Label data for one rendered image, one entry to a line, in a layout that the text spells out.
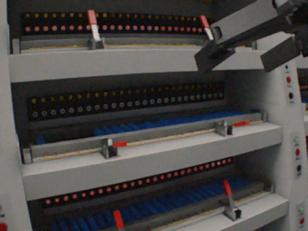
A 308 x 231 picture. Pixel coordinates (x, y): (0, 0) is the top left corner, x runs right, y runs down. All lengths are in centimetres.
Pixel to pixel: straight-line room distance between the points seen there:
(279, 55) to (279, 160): 40
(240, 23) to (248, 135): 41
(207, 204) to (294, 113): 33
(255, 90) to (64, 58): 52
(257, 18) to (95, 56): 31
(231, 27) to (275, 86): 48
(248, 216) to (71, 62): 51
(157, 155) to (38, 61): 27
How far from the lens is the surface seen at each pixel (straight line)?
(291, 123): 80
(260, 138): 72
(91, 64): 52
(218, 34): 32
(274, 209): 77
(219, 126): 66
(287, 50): 45
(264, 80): 80
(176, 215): 66
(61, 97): 66
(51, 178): 49
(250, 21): 30
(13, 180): 49
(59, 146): 54
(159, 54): 57
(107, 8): 79
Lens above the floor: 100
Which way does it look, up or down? level
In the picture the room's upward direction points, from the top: 8 degrees counter-clockwise
